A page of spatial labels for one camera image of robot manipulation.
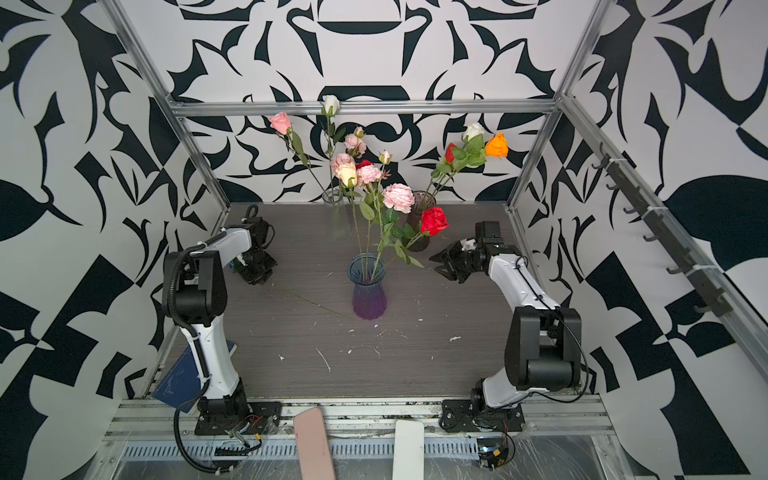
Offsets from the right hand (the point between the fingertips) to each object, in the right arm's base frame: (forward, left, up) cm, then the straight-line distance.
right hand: (434, 257), depth 86 cm
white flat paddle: (-46, +9, -10) cm, 48 cm away
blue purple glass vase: (-5, +19, +3) cm, 20 cm away
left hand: (+4, +53, -13) cm, 55 cm away
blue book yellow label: (-29, +68, -14) cm, 75 cm away
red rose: (+21, -6, +18) cm, 28 cm away
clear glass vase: (+19, +30, -2) cm, 35 cm away
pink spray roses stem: (+28, +22, +19) cm, 40 cm away
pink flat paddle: (-42, +31, -13) cm, 54 cm away
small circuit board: (-44, -11, -17) cm, 48 cm away
